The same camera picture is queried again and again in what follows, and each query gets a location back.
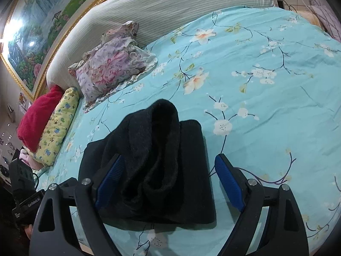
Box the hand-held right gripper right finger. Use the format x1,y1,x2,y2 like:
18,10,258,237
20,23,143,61
214,153,310,256

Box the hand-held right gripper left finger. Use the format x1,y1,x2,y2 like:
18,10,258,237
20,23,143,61
30,154,126,256

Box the black pants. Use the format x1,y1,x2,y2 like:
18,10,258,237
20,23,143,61
78,99,216,225

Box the pale pink cloth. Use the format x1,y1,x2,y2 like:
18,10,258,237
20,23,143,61
20,148,44,170

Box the yellow printed bolster pillow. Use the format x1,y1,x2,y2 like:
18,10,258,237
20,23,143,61
34,87,80,166

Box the red fleece blanket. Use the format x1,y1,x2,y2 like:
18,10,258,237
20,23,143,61
17,85,64,152

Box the light blue floral bed sheet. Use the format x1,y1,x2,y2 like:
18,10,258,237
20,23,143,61
34,5,341,256

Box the floral ruffled pillow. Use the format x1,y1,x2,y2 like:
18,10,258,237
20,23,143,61
68,21,158,110

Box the gold framed landscape painting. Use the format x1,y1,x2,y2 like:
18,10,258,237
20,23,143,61
0,0,139,102

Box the white ribbed headboard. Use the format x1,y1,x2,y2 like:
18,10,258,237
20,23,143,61
46,0,275,92

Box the pink checked cloth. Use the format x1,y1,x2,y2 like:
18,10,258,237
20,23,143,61
309,0,341,43

